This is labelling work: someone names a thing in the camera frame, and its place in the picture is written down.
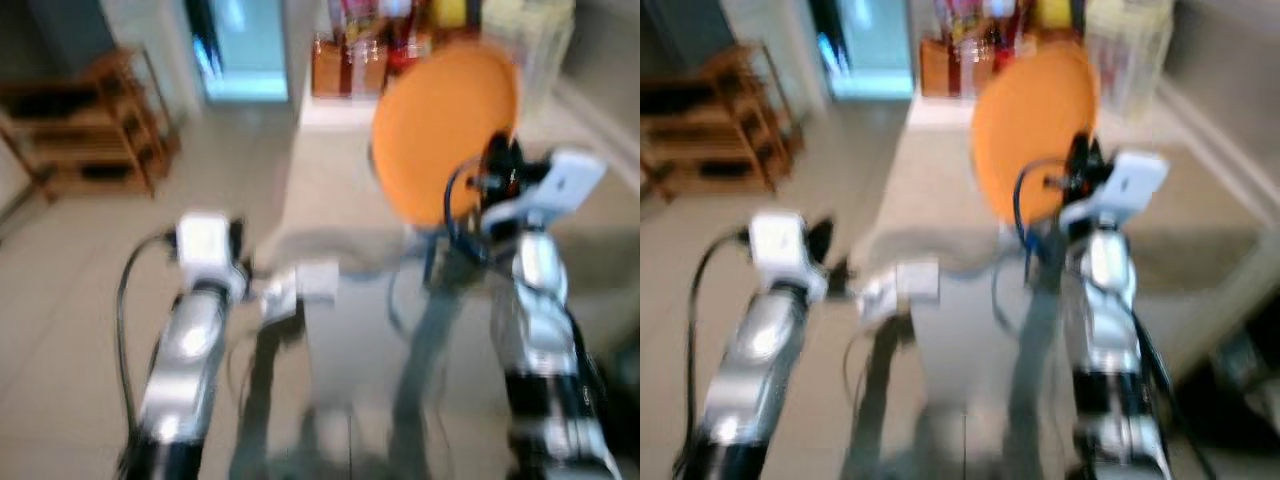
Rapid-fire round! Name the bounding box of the orange round plate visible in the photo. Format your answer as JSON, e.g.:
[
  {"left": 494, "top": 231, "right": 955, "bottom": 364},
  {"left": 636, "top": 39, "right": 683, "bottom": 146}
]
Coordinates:
[
  {"left": 971, "top": 44, "right": 1099, "bottom": 227},
  {"left": 371, "top": 40, "right": 522, "bottom": 230}
]

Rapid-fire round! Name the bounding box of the small white box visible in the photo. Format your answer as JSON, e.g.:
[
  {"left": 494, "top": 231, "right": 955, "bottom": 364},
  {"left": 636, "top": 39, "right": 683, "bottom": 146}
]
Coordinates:
[
  {"left": 260, "top": 259, "right": 342, "bottom": 323},
  {"left": 858, "top": 259, "right": 942, "bottom": 323}
]

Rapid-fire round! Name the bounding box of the clear plastic container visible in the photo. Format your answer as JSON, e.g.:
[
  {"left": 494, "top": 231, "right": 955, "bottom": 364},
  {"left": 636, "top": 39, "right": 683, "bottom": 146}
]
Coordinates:
[
  {"left": 484, "top": 0, "right": 577, "bottom": 113},
  {"left": 1085, "top": 0, "right": 1174, "bottom": 117}
]

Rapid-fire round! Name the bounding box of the red bottle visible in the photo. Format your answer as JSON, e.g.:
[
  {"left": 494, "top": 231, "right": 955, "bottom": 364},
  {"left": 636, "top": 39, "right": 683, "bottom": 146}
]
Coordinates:
[
  {"left": 388, "top": 0, "right": 419, "bottom": 73},
  {"left": 988, "top": 0, "right": 1018, "bottom": 69}
]

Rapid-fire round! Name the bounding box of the reddish brown storage box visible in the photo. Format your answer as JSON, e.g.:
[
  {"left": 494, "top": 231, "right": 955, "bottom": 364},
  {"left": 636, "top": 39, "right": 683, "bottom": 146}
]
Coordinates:
[
  {"left": 919, "top": 34, "right": 988, "bottom": 99},
  {"left": 311, "top": 34, "right": 388, "bottom": 99}
]

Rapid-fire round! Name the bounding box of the wooden shelf rack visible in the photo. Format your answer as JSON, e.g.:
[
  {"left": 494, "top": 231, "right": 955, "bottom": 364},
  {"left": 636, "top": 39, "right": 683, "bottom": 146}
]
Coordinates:
[
  {"left": 640, "top": 44, "right": 803, "bottom": 198},
  {"left": 0, "top": 44, "right": 183, "bottom": 202}
]

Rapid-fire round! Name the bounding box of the bright glass door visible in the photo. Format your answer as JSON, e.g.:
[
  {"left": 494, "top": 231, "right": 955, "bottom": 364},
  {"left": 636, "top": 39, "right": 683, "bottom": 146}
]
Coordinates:
[
  {"left": 186, "top": 0, "right": 292, "bottom": 103},
  {"left": 814, "top": 0, "right": 917, "bottom": 100}
]

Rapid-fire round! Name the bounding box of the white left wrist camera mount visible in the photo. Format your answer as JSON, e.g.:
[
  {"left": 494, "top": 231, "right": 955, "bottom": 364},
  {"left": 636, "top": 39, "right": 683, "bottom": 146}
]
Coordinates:
[
  {"left": 748, "top": 209, "right": 816, "bottom": 291},
  {"left": 175, "top": 211, "right": 244, "bottom": 291}
]

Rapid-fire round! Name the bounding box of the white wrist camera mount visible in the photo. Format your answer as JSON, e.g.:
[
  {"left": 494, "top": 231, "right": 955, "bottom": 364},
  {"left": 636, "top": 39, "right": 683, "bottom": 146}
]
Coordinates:
[
  {"left": 1062, "top": 150, "right": 1170, "bottom": 231},
  {"left": 175, "top": 211, "right": 244, "bottom": 291},
  {"left": 748, "top": 209, "right": 816, "bottom": 291},
  {"left": 488, "top": 149, "right": 607, "bottom": 233}
]

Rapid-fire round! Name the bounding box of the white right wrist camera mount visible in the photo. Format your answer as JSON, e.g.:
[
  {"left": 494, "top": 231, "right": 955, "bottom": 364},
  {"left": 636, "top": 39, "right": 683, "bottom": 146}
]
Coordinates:
[
  {"left": 488, "top": 149, "right": 607, "bottom": 233},
  {"left": 1062, "top": 150, "right": 1170, "bottom": 231}
]

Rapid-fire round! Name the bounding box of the blue right wrist cable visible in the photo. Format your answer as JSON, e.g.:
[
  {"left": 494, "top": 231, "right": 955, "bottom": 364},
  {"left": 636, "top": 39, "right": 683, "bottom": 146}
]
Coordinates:
[
  {"left": 442, "top": 158, "right": 493, "bottom": 263},
  {"left": 1012, "top": 156, "right": 1067, "bottom": 259}
]

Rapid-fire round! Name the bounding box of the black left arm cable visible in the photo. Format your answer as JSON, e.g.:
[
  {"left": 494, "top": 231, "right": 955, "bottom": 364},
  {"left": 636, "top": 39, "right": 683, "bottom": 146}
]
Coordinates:
[
  {"left": 114, "top": 228, "right": 181, "bottom": 433},
  {"left": 684, "top": 228, "right": 753, "bottom": 463}
]

